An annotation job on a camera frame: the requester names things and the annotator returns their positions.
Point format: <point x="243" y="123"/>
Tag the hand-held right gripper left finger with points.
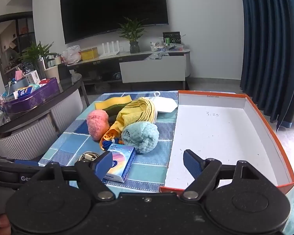
<point x="104" y="162"/>

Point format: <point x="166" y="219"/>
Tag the teal plush ball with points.
<point x="141" y="137"/>

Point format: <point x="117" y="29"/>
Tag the steel thermos bottle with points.
<point x="42" y="67"/>

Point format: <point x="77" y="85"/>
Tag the person's right hand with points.
<point x="1" y="222"/>

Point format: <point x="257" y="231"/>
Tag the clear plastic wrap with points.
<point x="158" y="55"/>

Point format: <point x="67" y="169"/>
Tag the red white box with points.
<point x="44" y="81"/>

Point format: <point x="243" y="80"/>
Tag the blue tissue packet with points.
<point x="19" y="95"/>

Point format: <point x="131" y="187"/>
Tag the orange yellow cloth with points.
<point x="111" y="133"/>

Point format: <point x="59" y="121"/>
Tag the white grey television cabinet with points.
<point x="153" y="71"/>

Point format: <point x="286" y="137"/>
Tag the yellow green sponge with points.
<point x="110" y="102"/>

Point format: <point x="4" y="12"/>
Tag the pink box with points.
<point x="19" y="75"/>

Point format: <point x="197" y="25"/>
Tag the white router with antennas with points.
<point x="110" y="51"/>

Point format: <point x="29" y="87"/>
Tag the green potted plant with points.
<point x="35" y="53"/>

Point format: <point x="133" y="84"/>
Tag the purple tin tray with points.
<point x="39" y="98"/>

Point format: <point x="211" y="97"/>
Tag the round glass table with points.
<point x="68" y="88"/>

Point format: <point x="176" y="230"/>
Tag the yellow box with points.
<point x="89" y="53"/>

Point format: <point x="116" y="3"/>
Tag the blue yarn toy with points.
<point x="107" y="144"/>

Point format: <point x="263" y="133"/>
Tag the teal white box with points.
<point x="34" y="88"/>

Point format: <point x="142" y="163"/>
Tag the black wall television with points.
<point x="112" y="9"/>

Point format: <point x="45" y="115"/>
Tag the black green box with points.
<point x="171" y="38"/>

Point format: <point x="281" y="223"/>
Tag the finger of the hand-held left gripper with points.
<point x="12" y="176"/>
<point x="27" y="163"/>

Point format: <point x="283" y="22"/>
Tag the pink plush ball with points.
<point x="98" y="124"/>

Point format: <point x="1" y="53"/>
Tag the white barcode box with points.
<point x="33" y="77"/>

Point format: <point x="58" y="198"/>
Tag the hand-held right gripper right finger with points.
<point x="192" y="162"/>

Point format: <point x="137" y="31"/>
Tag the small white bottle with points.
<point x="154" y="47"/>

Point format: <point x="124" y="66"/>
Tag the bamboo plant in glass vase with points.
<point x="134" y="46"/>

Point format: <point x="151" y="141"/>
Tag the orange white cardboard box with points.
<point x="223" y="132"/>

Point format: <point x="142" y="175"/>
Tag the yellow striped towel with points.
<point x="137" y="112"/>

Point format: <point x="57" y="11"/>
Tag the white plastic bag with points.
<point x="71" y="55"/>

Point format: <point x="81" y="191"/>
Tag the blue tissue pack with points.
<point x="122" y="159"/>

